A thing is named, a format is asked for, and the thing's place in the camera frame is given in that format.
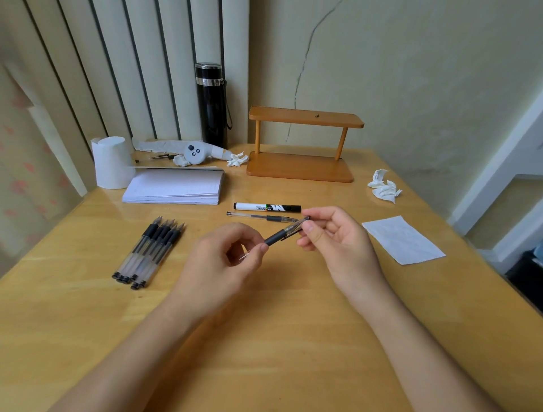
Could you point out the flat white tissue sheet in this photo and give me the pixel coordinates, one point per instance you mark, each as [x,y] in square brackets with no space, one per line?
[403,240]

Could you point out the person's right forearm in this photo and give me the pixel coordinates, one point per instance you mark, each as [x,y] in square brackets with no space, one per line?
[415,352]

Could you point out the crumpled white tissue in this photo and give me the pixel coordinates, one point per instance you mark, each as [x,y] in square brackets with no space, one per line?
[180,160]
[237,159]
[378,178]
[387,192]

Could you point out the white and black marker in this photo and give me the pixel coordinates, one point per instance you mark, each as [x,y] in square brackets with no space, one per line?
[263,207]

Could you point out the person's left forearm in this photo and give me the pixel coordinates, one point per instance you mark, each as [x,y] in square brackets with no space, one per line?
[140,356]

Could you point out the white toilet paper roll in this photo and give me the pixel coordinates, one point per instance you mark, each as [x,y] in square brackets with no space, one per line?
[112,163]

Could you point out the person's right hand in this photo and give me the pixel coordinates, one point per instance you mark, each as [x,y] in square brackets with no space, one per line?
[350,250]

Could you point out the white tissue paper strip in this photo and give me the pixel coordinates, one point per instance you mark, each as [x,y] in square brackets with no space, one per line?
[159,145]

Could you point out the clear barrel gel pen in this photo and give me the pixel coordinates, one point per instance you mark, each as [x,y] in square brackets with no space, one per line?
[261,217]
[280,234]

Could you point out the white paper notepad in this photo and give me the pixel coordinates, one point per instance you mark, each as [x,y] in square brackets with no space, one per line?
[176,186]

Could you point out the black bag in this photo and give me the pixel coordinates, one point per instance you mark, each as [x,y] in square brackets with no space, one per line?
[528,280]

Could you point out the row of black gel pens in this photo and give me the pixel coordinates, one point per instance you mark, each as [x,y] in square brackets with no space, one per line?
[148,250]

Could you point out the black insulated bottle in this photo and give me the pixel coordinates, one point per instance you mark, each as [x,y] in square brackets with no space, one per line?
[211,106]

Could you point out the person's left hand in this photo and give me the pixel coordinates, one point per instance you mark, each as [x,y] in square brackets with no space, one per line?
[203,267]

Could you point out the cream vertical striped curtain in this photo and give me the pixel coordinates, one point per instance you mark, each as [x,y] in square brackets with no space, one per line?
[140,63]

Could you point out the white handheld controller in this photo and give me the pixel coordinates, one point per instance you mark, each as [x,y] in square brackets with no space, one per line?
[196,153]

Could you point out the wooden desk shelf stand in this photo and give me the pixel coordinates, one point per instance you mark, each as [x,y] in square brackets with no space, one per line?
[299,166]

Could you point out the person's right thumb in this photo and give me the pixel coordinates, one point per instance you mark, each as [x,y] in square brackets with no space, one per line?
[312,231]

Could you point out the person's left thumb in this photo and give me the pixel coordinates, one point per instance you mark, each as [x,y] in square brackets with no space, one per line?
[252,265]

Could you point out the pink floral curtain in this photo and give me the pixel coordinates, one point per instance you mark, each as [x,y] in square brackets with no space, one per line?
[29,169]

